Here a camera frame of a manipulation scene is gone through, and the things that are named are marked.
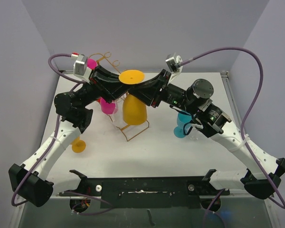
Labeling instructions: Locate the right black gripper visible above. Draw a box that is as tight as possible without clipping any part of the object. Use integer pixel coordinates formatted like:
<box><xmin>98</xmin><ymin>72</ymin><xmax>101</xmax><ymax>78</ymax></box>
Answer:
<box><xmin>130</xmin><ymin>69</ymin><xmax>199</xmax><ymax>114</ymax></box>

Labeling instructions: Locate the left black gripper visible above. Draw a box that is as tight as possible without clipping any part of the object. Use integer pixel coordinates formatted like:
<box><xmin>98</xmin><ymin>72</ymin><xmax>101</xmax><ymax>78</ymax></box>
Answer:
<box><xmin>77</xmin><ymin>66</ymin><xmax>137</xmax><ymax>109</ymax></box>

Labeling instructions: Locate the clear wine glass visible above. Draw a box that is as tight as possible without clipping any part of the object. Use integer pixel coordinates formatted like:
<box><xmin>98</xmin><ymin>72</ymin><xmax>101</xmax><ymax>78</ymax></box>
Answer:
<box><xmin>190</xmin><ymin>132</ymin><xmax>200</xmax><ymax>141</ymax></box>
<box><xmin>109</xmin><ymin>100</ymin><xmax>124</xmax><ymax>128</ymax></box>

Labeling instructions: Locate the pink plastic wine glass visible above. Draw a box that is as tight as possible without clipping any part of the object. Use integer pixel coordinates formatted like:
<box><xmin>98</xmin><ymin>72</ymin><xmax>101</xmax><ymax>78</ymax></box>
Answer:
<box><xmin>87</xmin><ymin>58</ymin><xmax>98</xmax><ymax>70</ymax></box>
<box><xmin>100</xmin><ymin>98</ymin><xmax>116</xmax><ymax>115</ymax></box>

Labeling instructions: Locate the orange plastic wine glass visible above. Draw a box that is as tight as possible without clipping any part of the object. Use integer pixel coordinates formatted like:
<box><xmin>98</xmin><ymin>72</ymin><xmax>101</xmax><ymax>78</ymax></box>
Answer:
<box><xmin>119</xmin><ymin>69</ymin><xmax>147</xmax><ymax>125</ymax></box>
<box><xmin>71</xmin><ymin>137</ymin><xmax>86</xmax><ymax>153</ymax></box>

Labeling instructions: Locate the teal plastic wine glass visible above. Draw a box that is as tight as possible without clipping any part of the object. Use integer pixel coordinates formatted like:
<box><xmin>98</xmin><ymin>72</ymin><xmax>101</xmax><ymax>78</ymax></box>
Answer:
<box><xmin>173</xmin><ymin>113</ymin><xmax>191</xmax><ymax>138</ymax></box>

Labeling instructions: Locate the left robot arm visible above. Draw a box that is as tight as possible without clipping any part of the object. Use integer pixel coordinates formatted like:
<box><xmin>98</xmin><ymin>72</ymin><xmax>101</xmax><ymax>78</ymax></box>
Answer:
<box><xmin>8</xmin><ymin>65</ymin><xmax>136</xmax><ymax>207</ymax></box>

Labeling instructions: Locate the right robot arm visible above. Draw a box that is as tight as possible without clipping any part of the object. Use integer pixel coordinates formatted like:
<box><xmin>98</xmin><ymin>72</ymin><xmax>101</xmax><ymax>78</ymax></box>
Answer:
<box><xmin>129</xmin><ymin>70</ymin><xmax>285</xmax><ymax>200</ymax></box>

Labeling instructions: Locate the gold wire wine glass rack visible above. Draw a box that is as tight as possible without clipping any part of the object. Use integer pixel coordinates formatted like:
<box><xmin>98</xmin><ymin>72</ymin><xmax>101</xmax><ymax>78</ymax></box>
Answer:
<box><xmin>88</xmin><ymin>52</ymin><xmax>150</xmax><ymax>142</ymax></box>

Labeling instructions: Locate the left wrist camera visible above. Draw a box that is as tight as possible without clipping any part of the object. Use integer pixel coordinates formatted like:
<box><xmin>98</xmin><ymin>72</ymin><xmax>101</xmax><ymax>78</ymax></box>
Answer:
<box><xmin>71</xmin><ymin>53</ymin><xmax>92</xmax><ymax>83</ymax></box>

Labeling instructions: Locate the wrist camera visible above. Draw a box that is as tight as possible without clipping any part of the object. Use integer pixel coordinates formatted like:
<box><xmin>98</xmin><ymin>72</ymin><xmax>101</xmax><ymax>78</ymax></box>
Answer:
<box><xmin>165</xmin><ymin>53</ymin><xmax>183</xmax><ymax>83</ymax></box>
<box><xmin>71</xmin><ymin>53</ymin><xmax>92</xmax><ymax>83</ymax></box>

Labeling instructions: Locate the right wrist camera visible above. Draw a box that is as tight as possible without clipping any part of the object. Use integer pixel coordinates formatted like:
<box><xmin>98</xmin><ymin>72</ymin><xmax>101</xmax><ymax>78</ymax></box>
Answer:
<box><xmin>165</xmin><ymin>53</ymin><xmax>183</xmax><ymax>83</ymax></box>

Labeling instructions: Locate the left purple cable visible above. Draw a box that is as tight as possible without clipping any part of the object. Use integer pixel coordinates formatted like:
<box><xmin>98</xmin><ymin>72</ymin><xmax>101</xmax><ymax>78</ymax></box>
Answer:
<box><xmin>11</xmin><ymin>53</ymin><xmax>114</xmax><ymax>216</ymax></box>

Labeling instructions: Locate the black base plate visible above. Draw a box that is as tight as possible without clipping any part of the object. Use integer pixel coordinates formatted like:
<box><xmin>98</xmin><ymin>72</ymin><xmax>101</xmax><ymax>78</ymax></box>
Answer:
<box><xmin>60</xmin><ymin>170</ymin><xmax>219</xmax><ymax>209</ymax></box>

